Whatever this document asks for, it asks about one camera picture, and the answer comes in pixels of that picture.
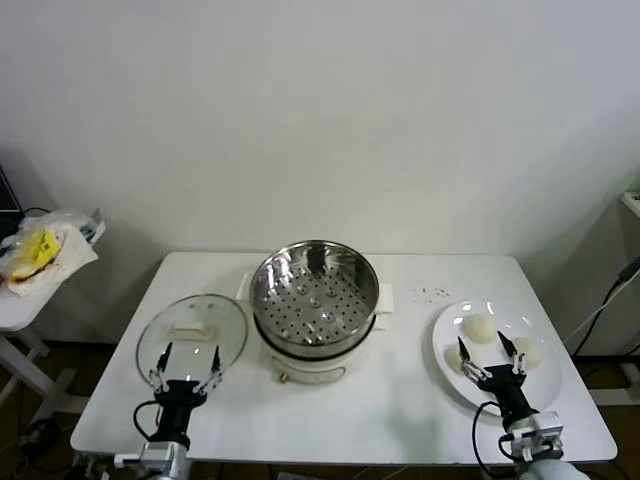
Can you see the white round plate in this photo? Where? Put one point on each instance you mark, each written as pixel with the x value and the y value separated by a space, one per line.
pixel 540 385

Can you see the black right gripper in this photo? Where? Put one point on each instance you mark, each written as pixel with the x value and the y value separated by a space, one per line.
pixel 502 382

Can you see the white electric cooker base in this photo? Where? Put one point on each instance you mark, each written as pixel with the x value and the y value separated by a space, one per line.
pixel 310 372

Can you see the white steamed baozi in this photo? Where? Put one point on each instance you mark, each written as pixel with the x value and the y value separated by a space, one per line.
pixel 532 352
pixel 451 359
pixel 477 327

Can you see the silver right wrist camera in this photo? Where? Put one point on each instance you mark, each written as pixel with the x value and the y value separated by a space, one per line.
pixel 552 425

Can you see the white shelf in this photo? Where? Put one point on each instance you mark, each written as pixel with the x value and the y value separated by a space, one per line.
pixel 631 202

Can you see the dark crumbs scatter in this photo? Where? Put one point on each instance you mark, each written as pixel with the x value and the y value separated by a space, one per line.
pixel 437 294

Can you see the plastic bag with yellow contents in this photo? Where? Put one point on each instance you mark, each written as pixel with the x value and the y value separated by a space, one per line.
pixel 45 245

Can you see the teal and white box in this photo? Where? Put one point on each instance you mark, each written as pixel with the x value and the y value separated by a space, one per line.
pixel 94 227

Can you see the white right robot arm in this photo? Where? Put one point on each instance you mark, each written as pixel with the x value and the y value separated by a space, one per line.
pixel 550 470

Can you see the stainless steel steamer basket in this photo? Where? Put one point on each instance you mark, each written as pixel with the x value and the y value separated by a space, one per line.
pixel 280 320

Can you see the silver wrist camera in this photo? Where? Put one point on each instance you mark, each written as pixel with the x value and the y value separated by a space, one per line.
pixel 130 459
pixel 552 425

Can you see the white stand base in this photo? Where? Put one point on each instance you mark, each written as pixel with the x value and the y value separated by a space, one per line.
pixel 617 392

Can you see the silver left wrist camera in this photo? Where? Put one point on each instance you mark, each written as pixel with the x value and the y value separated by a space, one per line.
pixel 130 459

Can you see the floor power strip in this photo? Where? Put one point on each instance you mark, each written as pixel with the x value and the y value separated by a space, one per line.
pixel 37 434

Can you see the white side table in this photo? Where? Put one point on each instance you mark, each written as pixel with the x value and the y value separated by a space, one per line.
pixel 20 312

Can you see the round glass pot lid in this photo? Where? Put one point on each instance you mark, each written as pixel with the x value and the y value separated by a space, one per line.
pixel 200 310

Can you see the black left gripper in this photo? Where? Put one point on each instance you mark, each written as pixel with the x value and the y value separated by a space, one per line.
pixel 177 395

